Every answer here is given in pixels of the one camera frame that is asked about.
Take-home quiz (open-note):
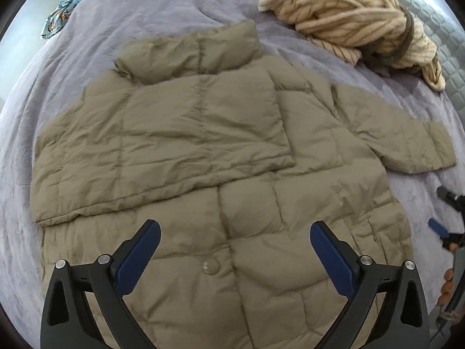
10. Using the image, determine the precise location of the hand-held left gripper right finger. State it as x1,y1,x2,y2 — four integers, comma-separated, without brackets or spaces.
310,220,431,349

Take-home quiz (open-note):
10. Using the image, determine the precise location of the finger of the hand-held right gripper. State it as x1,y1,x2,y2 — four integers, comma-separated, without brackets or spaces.
428,218,465,252
437,186,465,209

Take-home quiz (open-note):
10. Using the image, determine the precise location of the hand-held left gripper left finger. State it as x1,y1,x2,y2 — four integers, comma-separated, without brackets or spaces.
39,219,162,349

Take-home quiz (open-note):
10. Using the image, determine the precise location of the khaki puffer jacket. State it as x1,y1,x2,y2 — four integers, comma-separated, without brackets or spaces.
29,20,457,349

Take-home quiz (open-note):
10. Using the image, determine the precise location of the person's right hand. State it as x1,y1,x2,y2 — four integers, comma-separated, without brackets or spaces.
438,267,457,308

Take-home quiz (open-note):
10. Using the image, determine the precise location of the grey quilted bedspread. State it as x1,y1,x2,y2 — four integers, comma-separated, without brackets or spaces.
378,0,465,124

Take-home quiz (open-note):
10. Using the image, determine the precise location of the purple embossed blanket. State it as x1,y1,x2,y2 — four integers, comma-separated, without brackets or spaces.
0,0,465,349

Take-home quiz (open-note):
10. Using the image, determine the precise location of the cream striped fleece robe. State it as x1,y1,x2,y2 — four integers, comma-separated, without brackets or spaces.
258,0,447,92

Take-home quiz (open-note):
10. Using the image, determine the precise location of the teal patterned cloth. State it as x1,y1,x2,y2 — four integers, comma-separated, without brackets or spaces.
39,0,96,40

